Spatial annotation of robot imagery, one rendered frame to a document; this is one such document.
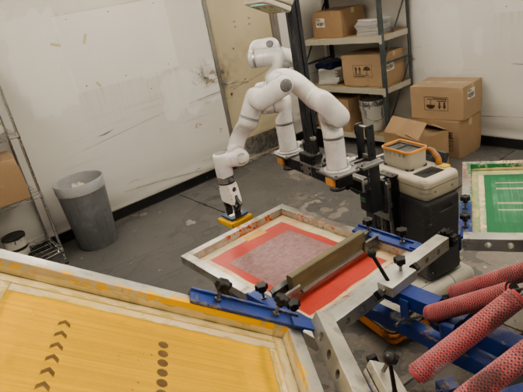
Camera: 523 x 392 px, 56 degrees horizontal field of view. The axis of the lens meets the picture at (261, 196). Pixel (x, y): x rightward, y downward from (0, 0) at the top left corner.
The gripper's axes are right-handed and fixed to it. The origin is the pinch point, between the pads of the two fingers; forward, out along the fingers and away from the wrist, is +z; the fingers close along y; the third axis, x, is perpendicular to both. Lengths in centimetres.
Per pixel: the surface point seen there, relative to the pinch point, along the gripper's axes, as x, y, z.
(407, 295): 3, -93, 3
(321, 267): 5, -59, 5
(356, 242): -14, -59, 4
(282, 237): -10.0, -19.3, 11.9
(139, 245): -32, 231, 107
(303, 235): -16.6, -25.9, 11.9
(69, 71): -45, 309, -50
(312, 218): -25.7, -22.6, 8.5
